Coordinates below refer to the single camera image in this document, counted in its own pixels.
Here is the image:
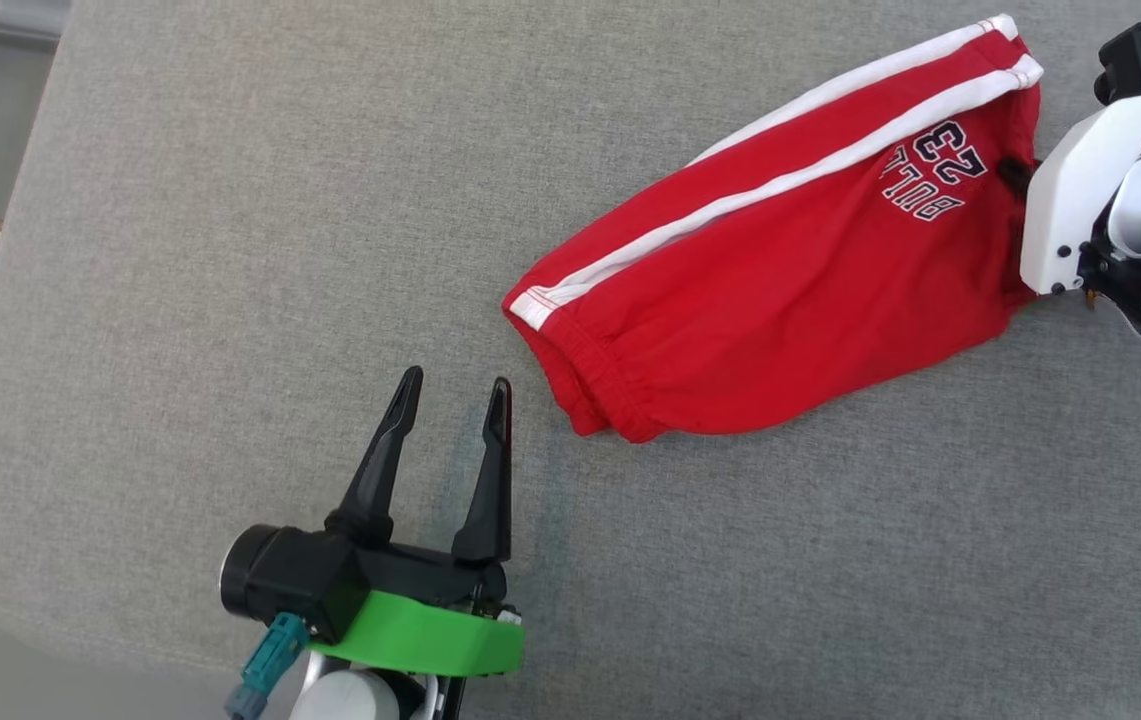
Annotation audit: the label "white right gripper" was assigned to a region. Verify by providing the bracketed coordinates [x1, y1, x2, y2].
[997, 85, 1141, 297]

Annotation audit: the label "grey fabric sofa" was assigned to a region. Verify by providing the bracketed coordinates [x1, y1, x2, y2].
[0, 0, 1141, 720]

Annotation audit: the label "red shorts white stripes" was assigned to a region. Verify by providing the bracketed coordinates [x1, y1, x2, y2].
[502, 14, 1046, 444]

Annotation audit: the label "black cable teal connector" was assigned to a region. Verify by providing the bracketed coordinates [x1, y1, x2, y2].
[225, 613, 312, 720]

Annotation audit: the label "grey metal frame bar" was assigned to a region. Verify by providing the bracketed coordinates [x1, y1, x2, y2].
[0, 0, 72, 41]

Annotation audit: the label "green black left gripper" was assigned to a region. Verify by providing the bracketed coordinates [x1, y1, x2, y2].
[308, 366, 527, 678]

